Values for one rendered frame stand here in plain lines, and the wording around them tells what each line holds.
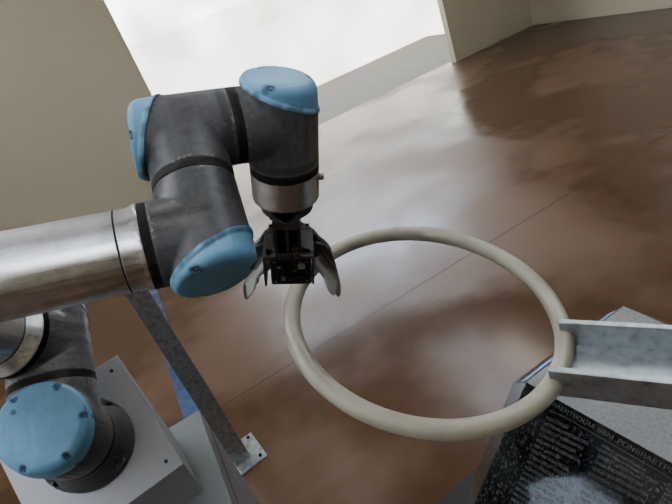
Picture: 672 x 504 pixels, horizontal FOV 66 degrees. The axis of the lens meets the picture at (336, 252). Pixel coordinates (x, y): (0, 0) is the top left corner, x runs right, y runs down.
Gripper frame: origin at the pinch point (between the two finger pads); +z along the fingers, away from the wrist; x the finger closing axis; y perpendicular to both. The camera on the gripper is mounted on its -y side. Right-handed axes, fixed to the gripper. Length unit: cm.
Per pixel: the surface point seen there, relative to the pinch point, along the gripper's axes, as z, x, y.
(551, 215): 127, 155, -200
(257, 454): 162, -24, -66
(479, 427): 4.3, 25.6, 22.9
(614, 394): 2.8, 45.7, 19.4
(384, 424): 4.8, 12.7, 21.5
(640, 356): 3, 53, 13
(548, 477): 44, 51, 10
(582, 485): 39, 55, 15
